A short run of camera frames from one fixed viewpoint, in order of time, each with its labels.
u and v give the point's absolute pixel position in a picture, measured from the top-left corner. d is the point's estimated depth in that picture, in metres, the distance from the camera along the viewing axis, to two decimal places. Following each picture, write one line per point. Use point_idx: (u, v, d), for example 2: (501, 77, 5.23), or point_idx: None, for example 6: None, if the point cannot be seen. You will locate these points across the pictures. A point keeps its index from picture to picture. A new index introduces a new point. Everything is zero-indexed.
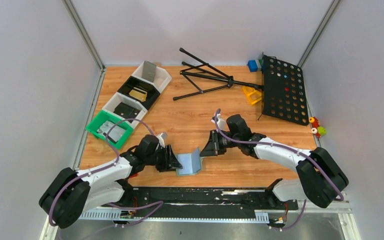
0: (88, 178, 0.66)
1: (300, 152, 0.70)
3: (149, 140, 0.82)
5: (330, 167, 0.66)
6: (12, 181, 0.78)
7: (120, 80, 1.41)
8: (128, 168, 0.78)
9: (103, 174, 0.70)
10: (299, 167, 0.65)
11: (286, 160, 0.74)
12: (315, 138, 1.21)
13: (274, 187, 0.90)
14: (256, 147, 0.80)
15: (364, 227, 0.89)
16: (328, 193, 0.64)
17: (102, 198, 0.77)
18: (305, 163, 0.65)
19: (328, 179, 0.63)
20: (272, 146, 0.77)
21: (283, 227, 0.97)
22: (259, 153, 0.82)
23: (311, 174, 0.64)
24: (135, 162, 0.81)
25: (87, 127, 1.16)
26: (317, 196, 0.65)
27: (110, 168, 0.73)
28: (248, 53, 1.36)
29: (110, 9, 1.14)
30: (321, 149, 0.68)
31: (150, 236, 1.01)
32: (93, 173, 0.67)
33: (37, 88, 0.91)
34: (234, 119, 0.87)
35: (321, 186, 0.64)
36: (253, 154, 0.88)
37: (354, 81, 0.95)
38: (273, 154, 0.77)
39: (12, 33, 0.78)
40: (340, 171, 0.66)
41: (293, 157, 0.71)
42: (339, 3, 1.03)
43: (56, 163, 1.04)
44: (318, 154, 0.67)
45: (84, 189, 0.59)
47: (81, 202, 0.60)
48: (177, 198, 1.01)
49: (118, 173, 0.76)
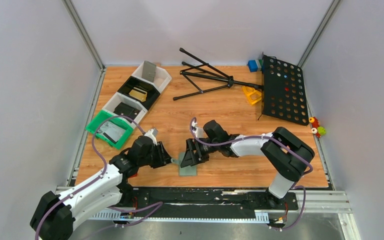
0: (71, 200, 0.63)
1: (264, 135, 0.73)
3: (141, 142, 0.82)
5: (292, 141, 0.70)
6: (13, 181, 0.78)
7: (120, 80, 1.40)
8: (116, 177, 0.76)
9: (87, 192, 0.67)
10: (264, 148, 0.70)
11: (256, 147, 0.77)
12: (315, 138, 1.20)
13: (270, 187, 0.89)
14: (232, 145, 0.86)
15: (364, 228, 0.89)
16: (296, 166, 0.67)
17: (97, 208, 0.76)
18: (268, 143, 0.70)
19: (292, 153, 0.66)
20: (243, 139, 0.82)
21: (283, 227, 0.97)
22: (236, 151, 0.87)
23: (275, 152, 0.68)
24: (127, 166, 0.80)
25: (87, 127, 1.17)
26: (288, 172, 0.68)
27: (97, 181, 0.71)
28: (248, 53, 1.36)
29: (110, 8, 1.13)
30: (281, 128, 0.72)
31: (150, 235, 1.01)
32: (76, 193, 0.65)
33: (37, 88, 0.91)
34: (210, 125, 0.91)
35: (287, 162, 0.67)
36: (233, 155, 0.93)
37: (353, 81, 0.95)
38: (245, 147, 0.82)
39: (12, 32, 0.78)
40: (302, 142, 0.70)
41: (259, 141, 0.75)
42: (339, 3, 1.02)
43: (56, 164, 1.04)
44: (279, 134, 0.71)
45: (66, 215, 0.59)
47: (66, 223, 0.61)
48: (177, 198, 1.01)
49: (106, 185, 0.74)
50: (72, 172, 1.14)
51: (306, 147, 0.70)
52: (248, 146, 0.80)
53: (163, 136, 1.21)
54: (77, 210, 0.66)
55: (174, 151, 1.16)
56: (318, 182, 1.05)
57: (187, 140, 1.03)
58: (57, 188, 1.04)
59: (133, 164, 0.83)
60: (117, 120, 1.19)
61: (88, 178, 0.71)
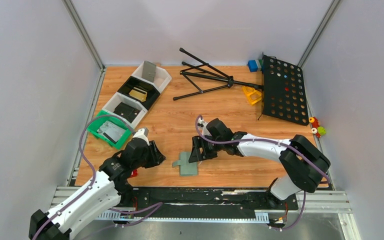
0: (59, 218, 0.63)
1: (281, 142, 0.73)
3: (134, 144, 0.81)
5: (311, 151, 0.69)
6: (13, 182, 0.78)
7: (120, 80, 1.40)
8: (107, 185, 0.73)
9: (76, 206, 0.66)
10: (283, 157, 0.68)
11: (269, 153, 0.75)
12: (315, 138, 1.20)
13: (272, 187, 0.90)
14: (239, 145, 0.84)
15: (364, 228, 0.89)
16: (314, 178, 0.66)
17: (96, 214, 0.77)
18: (287, 152, 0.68)
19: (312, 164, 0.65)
20: (253, 141, 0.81)
21: (283, 227, 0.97)
22: (243, 151, 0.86)
23: (294, 163, 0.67)
24: (119, 169, 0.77)
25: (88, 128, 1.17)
26: (305, 183, 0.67)
27: (85, 193, 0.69)
28: (248, 53, 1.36)
29: (110, 8, 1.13)
30: (300, 136, 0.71)
31: (150, 235, 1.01)
32: (64, 210, 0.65)
33: (37, 88, 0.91)
34: (212, 123, 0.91)
35: (306, 173, 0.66)
36: (237, 153, 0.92)
37: (353, 81, 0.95)
38: (255, 149, 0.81)
39: (12, 32, 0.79)
40: (320, 153, 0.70)
41: (275, 148, 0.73)
42: (339, 3, 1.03)
43: (56, 164, 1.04)
44: (298, 142, 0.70)
45: (54, 235, 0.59)
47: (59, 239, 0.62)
48: (177, 198, 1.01)
49: (97, 194, 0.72)
50: (72, 172, 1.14)
51: (322, 157, 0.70)
52: (259, 149, 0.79)
53: (163, 136, 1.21)
54: (70, 224, 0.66)
55: (174, 151, 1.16)
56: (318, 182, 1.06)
57: (193, 137, 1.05)
58: (56, 188, 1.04)
59: (127, 167, 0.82)
60: (117, 120, 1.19)
61: (78, 190, 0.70)
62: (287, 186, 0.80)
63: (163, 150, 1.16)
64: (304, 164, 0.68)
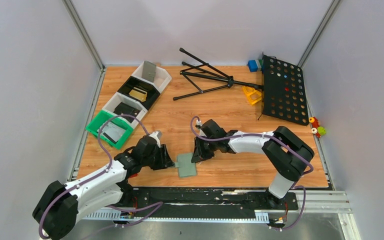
0: (77, 190, 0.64)
1: (265, 134, 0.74)
3: (146, 141, 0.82)
5: (293, 141, 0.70)
6: (13, 182, 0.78)
7: (120, 80, 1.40)
8: (122, 172, 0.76)
9: (93, 184, 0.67)
10: (265, 147, 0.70)
11: (256, 146, 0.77)
12: (315, 138, 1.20)
13: (271, 187, 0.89)
14: (230, 141, 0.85)
15: (364, 227, 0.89)
16: (297, 166, 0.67)
17: (99, 205, 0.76)
18: (270, 142, 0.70)
19: (294, 153, 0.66)
20: (243, 136, 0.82)
21: (283, 227, 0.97)
22: (234, 147, 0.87)
23: (276, 152, 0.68)
24: (132, 162, 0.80)
25: (87, 127, 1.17)
26: (288, 171, 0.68)
27: (102, 175, 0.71)
28: (248, 53, 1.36)
29: (110, 8, 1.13)
30: (282, 127, 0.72)
31: (150, 235, 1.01)
32: (82, 185, 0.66)
33: (37, 88, 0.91)
34: (206, 123, 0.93)
35: (289, 162, 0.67)
36: (230, 151, 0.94)
37: (353, 81, 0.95)
38: (244, 144, 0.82)
39: (12, 33, 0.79)
40: (302, 142, 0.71)
41: (260, 140, 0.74)
42: (339, 3, 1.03)
43: (56, 163, 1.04)
44: (281, 133, 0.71)
45: (72, 204, 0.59)
47: (71, 213, 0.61)
48: (177, 198, 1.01)
49: (111, 179, 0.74)
50: (72, 172, 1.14)
51: (305, 147, 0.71)
52: (246, 144, 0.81)
53: (163, 136, 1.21)
54: (81, 202, 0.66)
55: (174, 151, 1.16)
56: (318, 182, 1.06)
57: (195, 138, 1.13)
58: None
59: (137, 162, 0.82)
60: (117, 120, 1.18)
61: (94, 172, 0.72)
62: (279, 179, 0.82)
63: None
64: (287, 154, 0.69)
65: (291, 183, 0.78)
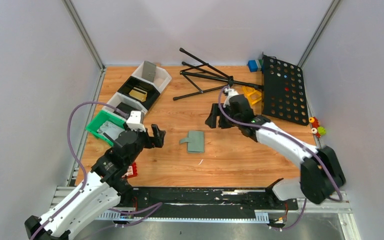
0: (51, 224, 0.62)
1: (306, 147, 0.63)
3: (122, 142, 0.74)
5: (333, 166, 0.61)
6: (13, 182, 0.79)
7: (120, 80, 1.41)
8: (98, 188, 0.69)
9: (68, 212, 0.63)
10: (304, 164, 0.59)
11: (290, 154, 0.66)
12: (315, 138, 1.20)
13: (274, 185, 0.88)
14: (258, 132, 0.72)
15: (364, 227, 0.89)
16: (326, 193, 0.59)
17: (94, 215, 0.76)
18: (310, 160, 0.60)
19: (332, 181, 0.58)
20: (277, 133, 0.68)
21: (283, 227, 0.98)
22: (260, 137, 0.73)
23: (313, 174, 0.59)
24: (112, 169, 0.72)
25: (87, 127, 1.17)
26: (316, 194, 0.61)
27: (77, 197, 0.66)
28: (248, 53, 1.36)
29: (110, 8, 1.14)
30: (329, 147, 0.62)
31: (150, 235, 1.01)
32: (56, 215, 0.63)
33: (37, 88, 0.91)
34: (236, 98, 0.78)
35: (320, 186, 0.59)
36: (252, 137, 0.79)
37: (353, 81, 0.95)
38: (274, 142, 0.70)
39: (12, 33, 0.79)
40: (341, 171, 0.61)
41: (299, 151, 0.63)
42: (339, 3, 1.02)
43: (56, 164, 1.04)
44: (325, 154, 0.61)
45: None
47: None
48: (177, 198, 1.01)
49: (89, 198, 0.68)
50: (72, 172, 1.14)
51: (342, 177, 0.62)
52: (276, 143, 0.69)
53: None
54: (65, 228, 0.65)
55: (175, 151, 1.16)
56: None
57: (212, 104, 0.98)
58: (56, 188, 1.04)
59: (120, 166, 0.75)
60: (117, 120, 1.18)
61: (71, 192, 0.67)
62: (290, 189, 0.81)
63: (164, 150, 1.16)
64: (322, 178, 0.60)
65: (300, 194, 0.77)
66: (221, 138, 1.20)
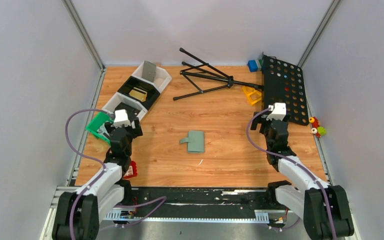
0: (90, 191, 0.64)
1: (318, 180, 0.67)
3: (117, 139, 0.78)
5: (341, 208, 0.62)
6: (14, 182, 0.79)
7: (120, 80, 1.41)
8: (117, 169, 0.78)
9: (101, 182, 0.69)
10: (308, 192, 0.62)
11: (301, 183, 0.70)
12: (315, 138, 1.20)
13: (280, 187, 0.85)
14: (281, 160, 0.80)
15: (365, 227, 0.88)
16: (326, 233, 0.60)
17: (109, 205, 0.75)
18: (316, 191, 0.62)
19: (331, 220, 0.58)
20: (295, 164, 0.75)
21: (283, 227, 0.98)
22: (281, 166, 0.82)
23: (315, 206, 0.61)
24: (121, 162, 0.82)
25: (87, 127, 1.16)
26: (312, 228, 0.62)
27: (104, 174, 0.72)
28: (248, 53, 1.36)
29: (110, 8, 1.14)
30: (341, 189, 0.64)
31: (150, 235, 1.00)
32: (92, 185, 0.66)
33: (37, 87, 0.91)
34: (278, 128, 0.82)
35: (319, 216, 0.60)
36: (274, 166, 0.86)
37: (353, 81, 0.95)
38: (290, 171, 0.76)
39: (12, 33, 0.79)
40: (349, 216, 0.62)
41: (309, 183, 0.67)
42: (339, 3, 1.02)
43: (56, 163, 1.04)
44: (334, 192, 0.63)
45: (93, 201, 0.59)
47: (95, 212, 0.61)
48: (177, 198, 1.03)
49: (112, 176, 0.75)
50: (72, 172, 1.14)
51: (348, 222, 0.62)
52: (292, 173, 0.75)
53: (163, 136, 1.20)
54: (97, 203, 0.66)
55: (175, 151, 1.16)
56: None
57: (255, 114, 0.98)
58: (57, 188, 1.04)
59: (124, 157, 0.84)
60: None
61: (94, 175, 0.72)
62: (293, 206, 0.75)
63: (163, 150, 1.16)
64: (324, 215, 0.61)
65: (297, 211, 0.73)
66: (221, 138, 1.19)
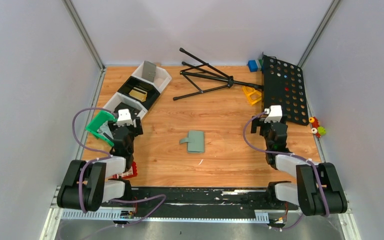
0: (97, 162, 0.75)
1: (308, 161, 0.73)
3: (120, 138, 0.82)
5: (331, 182, 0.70)
6: (13, 182, 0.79)
7: (120, 80, 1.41)
8: (122, 160, 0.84)
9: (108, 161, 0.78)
10: (300, 167, 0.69)
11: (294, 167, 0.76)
12: (315, 138, 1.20)
13: (279, 183, 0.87)
14: (277, 156, 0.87)
15: (365, 227, 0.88)
16: (318, 204, 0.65)
17: (110, 191, 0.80)
18: (307, 166, 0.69)
19: (322, 191, 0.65)
20: (291, 156, 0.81)
21: (283, 227, 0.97)
22: (278, 162, 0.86)
23: (307, 180, 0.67)
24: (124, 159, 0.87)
25: (87, 127, 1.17)
26: (305, 201, 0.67)
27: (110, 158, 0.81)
28: (247, 53, 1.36)
29: (110, 8, 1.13)
30: (330, 165, 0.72)
31: (150, 235, 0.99)
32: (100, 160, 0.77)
33: (37, 87, 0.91)
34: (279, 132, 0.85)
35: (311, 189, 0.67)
36: (273, 165, 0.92)
37: (353, 81, 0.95)
38: (286, 162, 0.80)
39: (11, 33, 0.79)
40: (340, 189, 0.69)
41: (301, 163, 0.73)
42: (339, 3, 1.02)
43: (56, 163, 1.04)
44: (325, 168, 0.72)
45: (100, 167, 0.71)
47: (101, 179, 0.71)
48: (177, 198, 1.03)
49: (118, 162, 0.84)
50: None
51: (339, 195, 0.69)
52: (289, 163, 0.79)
53: (163, 136, 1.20)
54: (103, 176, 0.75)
55: (174, 151, 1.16)
56: None
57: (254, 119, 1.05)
58: (56, 188, 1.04)
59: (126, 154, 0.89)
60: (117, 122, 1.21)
61: None
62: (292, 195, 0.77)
63: (163, 150, 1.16)
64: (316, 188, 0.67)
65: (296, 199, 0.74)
66: (221, 138, 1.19)
